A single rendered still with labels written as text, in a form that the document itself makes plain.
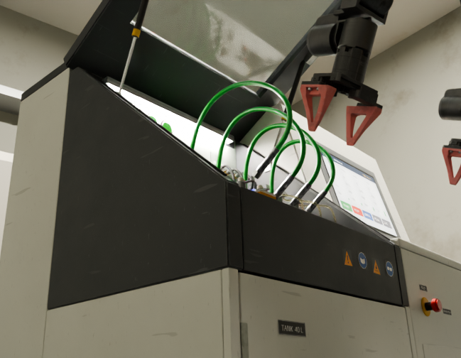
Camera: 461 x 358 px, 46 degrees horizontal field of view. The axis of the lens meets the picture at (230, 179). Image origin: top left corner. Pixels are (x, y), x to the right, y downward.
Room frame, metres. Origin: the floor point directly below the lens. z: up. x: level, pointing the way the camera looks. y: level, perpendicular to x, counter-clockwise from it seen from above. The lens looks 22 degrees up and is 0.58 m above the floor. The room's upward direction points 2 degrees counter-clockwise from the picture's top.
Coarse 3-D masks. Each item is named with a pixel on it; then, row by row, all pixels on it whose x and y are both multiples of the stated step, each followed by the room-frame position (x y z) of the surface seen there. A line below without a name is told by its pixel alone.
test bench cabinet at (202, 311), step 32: (160, 288) 1.02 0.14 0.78; (192, 288) 0.96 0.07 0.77; (224, 288) 0.91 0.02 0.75; (64, 320) 1.23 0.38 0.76; (96, 320) 1.15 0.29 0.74; (128, 320) 1.08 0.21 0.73; (160, 320) 1.02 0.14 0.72; (192, 320) 0.96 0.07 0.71; (224, 320) 0.91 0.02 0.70; (64, 352) 1.23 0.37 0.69; (96, 352) 1.15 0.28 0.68; (128, 352) 1.08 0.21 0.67; (160, 352) 1.02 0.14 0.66; (192, 352) 0.96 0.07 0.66; (224, 352) 0.91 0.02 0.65
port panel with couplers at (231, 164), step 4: (212, 156) 1.66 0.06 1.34; (216, 156) 1.67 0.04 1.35; (212, 160) 1.66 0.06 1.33; (216, 160) 1.67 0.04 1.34; (224, 160) 1.71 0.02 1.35; (228, 160) 1.72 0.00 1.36; (216, 164) 1.67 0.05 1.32; (224, 164) 1.71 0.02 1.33; (228, 164) 1.72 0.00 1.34; (232, 164) 1.74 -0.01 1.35; (236, 164) 1.75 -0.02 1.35; (224, 168) 1.70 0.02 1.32; (232, 168) 1.73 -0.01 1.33; (224, 172) 1.70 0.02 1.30; (228, 172) 1.69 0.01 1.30; (236, 172) 1.75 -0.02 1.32; (236, 176) 1.73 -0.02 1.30; (236, 180) 1.75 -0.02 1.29
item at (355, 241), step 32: (256, 192) 0.97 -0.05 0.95; (256, 224) 0.97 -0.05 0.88; (288, 224) 1.04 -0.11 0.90; (320, 224) 1.13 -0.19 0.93; (256, 256) 0.96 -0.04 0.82; (288, 256) 1.04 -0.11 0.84; (320, 256) 1.12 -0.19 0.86; (352, 256) 1.23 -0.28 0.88; (384, 256) 1.35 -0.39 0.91; (320, 288) 1.13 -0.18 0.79; (352, 288) 1.21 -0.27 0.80; (384, 288) 1.33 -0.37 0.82
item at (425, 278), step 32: (256, 128) 1.74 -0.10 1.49; (320, 128) 1.86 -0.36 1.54; (288, 160) 1.66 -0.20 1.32; (352, 160) 1.98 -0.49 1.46; (384, 192) 2.12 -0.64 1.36; (416, 256) 1.50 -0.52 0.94; (416, 288) 1.48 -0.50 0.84; (448, 288) 1.65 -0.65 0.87; (416, 320) 1.45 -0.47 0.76; (448, 320) 1.62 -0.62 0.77; (416, 352) 1.43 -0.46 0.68; (448, 352) 1.58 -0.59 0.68
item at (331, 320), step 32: (256, 288) 0.96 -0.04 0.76; (288, 288) 1.03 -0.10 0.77; (256, 320) 0.96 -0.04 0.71; (288, 320) 1.03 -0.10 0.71; (320, 320) 1.11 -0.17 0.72; (352, 320) 1.20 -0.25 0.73; (384, 320) 1.32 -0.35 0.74; (256, 352) 0.95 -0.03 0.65; (288, 352) 1.02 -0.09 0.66; (320, 352) 1.10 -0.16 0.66; (352, 352) 1.19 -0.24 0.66; (384, 352) 1.30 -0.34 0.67
